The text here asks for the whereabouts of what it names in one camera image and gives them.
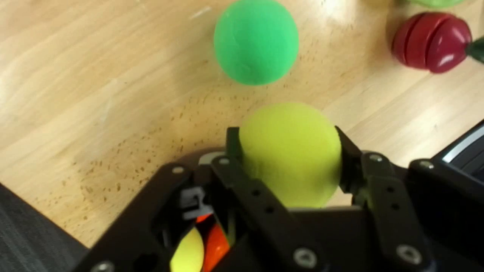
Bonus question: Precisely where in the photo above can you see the red toy radish green leaves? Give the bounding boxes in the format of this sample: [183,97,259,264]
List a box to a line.
[390,11,484,76]

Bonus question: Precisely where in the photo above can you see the green toy ball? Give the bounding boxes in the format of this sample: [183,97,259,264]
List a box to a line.
[212,0,301,88]

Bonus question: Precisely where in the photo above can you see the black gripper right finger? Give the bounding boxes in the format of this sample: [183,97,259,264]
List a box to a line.
[334,126,436,272]

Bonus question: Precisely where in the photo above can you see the yellow-green toy ball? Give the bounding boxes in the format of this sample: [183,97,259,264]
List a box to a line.
[238,102,345,211]

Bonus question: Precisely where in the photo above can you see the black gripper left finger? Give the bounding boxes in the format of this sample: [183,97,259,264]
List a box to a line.
[74,126,292,272]

